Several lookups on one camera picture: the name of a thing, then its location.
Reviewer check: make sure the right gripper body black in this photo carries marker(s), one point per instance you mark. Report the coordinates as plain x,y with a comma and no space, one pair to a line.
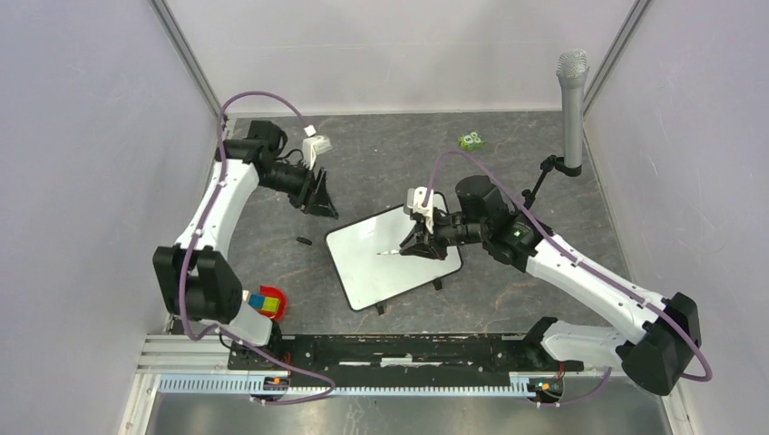
442,227

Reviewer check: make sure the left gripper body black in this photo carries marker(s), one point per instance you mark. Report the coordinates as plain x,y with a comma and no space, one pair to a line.
300,180

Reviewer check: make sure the white whiteboard black frame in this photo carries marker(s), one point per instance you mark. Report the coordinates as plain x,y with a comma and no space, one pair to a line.
368,267

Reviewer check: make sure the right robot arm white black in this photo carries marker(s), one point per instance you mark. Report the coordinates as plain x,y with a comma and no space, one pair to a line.
651,338

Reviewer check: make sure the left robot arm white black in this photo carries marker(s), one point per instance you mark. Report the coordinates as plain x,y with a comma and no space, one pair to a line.
194,274

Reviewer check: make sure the green toy block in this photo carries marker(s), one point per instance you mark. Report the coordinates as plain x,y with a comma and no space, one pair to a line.
470,141

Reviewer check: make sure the red bowl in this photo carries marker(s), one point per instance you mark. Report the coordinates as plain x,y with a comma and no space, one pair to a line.
272,291

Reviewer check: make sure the colourful cube block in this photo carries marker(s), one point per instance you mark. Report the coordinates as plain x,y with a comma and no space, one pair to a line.
272,307

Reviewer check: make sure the black microphone stand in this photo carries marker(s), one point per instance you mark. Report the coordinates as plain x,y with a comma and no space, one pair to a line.
546,167

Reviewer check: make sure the grey microphone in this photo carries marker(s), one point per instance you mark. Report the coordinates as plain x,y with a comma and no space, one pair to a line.
572,73

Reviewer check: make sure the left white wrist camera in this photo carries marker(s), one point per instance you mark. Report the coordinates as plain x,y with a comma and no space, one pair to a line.
313,145

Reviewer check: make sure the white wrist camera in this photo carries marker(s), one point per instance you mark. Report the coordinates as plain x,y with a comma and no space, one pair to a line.
419,206
313,145

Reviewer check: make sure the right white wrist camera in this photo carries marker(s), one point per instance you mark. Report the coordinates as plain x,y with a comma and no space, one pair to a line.
419,206

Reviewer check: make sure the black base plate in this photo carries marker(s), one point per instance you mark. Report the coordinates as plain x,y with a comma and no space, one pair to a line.
398,361

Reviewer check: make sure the aluminium frame rail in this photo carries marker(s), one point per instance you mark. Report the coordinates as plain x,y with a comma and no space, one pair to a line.
177,354

